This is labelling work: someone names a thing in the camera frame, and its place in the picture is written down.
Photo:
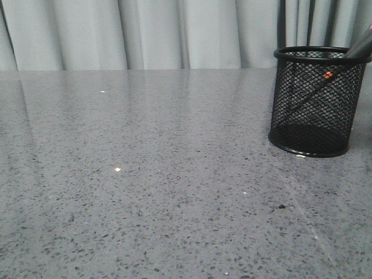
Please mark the grey and orange scissors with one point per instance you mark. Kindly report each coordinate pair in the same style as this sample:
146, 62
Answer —
358, 50

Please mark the black mesh metal bucket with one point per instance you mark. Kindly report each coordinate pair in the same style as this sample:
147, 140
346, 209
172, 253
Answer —
315, 99

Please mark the grey curtain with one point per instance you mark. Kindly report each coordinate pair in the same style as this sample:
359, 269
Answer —
148, 35

